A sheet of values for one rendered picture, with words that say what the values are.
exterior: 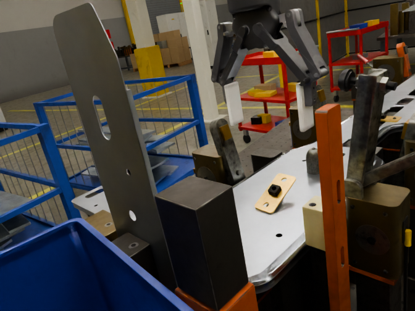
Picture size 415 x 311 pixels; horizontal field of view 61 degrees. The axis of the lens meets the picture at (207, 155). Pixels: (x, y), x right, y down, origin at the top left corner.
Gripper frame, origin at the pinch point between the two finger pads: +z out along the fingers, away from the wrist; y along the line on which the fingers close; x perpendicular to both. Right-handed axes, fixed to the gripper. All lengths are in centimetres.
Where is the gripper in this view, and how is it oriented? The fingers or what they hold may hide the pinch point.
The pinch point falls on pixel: (268, 119)
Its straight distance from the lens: 57.3
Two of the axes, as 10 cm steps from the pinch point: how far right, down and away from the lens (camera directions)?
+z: 1.8, 9.2, 3.4
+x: -6.9, 3.6, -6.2
